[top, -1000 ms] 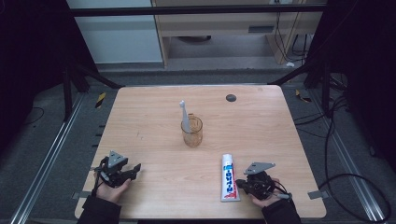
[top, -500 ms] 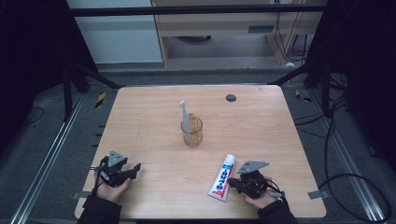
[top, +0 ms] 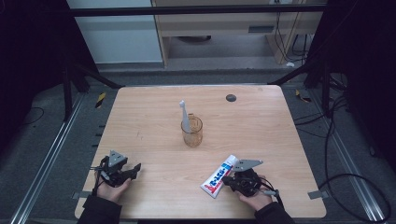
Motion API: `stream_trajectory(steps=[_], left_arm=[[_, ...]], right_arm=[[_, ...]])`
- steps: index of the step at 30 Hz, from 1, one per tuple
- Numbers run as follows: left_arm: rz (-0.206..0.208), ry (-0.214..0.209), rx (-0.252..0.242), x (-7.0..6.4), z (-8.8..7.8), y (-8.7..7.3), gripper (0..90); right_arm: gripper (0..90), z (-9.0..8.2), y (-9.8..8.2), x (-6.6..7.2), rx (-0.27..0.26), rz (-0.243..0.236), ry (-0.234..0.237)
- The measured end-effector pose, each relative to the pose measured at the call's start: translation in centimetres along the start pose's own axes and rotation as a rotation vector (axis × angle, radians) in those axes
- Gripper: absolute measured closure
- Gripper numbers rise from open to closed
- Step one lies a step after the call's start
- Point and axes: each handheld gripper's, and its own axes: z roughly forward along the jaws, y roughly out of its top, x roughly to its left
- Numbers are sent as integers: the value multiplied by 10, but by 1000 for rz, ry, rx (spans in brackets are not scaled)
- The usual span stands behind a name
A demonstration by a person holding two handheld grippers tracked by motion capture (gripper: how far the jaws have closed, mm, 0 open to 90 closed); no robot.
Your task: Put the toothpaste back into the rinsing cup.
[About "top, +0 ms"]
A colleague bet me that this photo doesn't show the black frame stand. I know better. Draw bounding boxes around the black frame stand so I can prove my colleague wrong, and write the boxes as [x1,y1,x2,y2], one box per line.
[61,58,125,123]
[267,60,333,119]

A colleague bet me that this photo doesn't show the black curtain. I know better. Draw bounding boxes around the black curtain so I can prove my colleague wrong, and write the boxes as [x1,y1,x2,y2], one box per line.
[0,0,98,153]
[306,0,396,174]

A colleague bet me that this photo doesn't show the person's right hand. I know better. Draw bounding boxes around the person's right hand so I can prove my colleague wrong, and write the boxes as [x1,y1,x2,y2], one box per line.
[234,175,276,212]

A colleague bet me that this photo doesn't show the white toothpaste tube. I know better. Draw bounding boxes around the white toothpaste tube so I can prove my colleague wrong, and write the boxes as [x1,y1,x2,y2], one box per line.
[199,154,240,200]

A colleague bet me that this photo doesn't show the amber transparent cup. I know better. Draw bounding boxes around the amber transparent cup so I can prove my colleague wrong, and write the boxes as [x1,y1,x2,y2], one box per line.
[180,113,205,148]

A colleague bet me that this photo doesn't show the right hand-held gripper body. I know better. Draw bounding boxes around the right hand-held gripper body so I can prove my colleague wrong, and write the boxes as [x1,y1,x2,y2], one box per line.
[232,159,264,198]

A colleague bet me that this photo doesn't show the black hanging desk cables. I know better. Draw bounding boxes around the black hanging desk cables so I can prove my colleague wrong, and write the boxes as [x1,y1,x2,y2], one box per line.
[274,11,310,63]

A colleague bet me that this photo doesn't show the black looped floor cable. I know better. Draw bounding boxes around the black looped floor cable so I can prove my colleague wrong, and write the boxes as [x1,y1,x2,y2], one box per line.
[317,92,392,224]

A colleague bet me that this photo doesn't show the thin black floor cable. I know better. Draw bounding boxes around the thin black floor cable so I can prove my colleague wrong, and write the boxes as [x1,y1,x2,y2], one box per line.
[18,106,46,129]

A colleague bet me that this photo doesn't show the grey metal table bracket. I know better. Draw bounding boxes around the grey metal table bracket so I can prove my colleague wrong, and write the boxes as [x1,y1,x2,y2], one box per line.
[71,190,89,201]
[307,189,330,201]

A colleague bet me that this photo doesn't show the white cabinet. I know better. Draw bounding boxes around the white cabinet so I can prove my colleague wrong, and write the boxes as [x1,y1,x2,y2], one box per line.
[66,0,163,65]

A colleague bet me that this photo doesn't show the aluminium floor rail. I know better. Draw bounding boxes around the aluminium floor rail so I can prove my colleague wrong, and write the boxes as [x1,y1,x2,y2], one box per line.
[9,92,86,224]
[306,90,389,224]

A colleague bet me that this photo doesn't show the light wooden desk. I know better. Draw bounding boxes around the light wooden desk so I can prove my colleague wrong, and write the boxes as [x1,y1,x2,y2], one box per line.
[151,0,328,68]

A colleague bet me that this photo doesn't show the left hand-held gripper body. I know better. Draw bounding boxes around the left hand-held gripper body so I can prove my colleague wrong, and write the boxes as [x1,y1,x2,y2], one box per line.
[99,149,132,188]

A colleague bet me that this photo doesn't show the black floor cable bundle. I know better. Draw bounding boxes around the black floor cable bundle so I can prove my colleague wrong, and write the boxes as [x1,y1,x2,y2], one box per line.
[293,74,351,139]

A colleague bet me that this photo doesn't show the hand-held gripper cable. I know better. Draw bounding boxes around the hand-held gripper cable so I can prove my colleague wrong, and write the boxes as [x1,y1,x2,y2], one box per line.
[259,183,286,210]
[90,160,107,198]

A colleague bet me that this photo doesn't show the black horizontal frame bar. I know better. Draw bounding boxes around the black horizontal frame bar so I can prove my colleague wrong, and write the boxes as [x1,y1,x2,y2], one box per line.
[69,4,327,18]

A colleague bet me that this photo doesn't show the yellow black floor tape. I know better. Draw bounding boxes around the yellow black floor tape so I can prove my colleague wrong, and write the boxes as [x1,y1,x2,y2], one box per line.
[294,89,312,104]
[94,91,107,109]

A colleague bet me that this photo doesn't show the left hand-held gripper cable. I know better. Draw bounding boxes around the left hand-held gripper cable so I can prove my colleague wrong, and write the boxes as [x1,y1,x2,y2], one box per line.
[90,160,107,198]

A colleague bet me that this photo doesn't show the person's left hand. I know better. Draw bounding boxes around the person's left hand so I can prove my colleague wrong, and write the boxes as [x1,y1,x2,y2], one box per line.
[96,179,132,204]

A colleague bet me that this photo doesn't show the right hand-held gripper cable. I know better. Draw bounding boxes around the right hand-held gripper cable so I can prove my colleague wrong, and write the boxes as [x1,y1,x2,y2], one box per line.
[259,183,286,210]

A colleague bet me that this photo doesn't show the white electric toothbrush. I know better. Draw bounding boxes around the white electric toothbrush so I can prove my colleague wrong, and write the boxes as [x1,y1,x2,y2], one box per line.
[178,99,192,133]

